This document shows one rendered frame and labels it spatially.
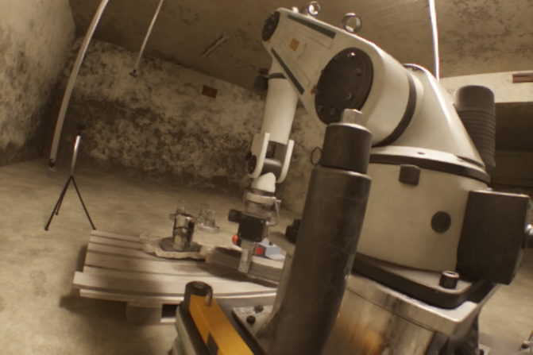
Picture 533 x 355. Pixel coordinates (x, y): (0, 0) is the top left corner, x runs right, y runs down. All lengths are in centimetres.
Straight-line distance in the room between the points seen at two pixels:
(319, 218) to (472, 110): 52
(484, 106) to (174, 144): 629
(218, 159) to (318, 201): 662
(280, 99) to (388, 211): 99
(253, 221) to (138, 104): 543
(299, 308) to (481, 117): 59
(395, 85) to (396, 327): 49
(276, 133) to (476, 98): 97
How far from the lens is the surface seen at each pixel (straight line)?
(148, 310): 120
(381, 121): 61
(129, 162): 640
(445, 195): 54
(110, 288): 116
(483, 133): 70
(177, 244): 169
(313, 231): 30
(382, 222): 54
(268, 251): 169
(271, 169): 136
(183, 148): 659
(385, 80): 60
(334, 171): 29
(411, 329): 48
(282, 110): 137
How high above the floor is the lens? 74
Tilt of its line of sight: 4 degrees up
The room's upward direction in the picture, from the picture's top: 12 degrees clockwise
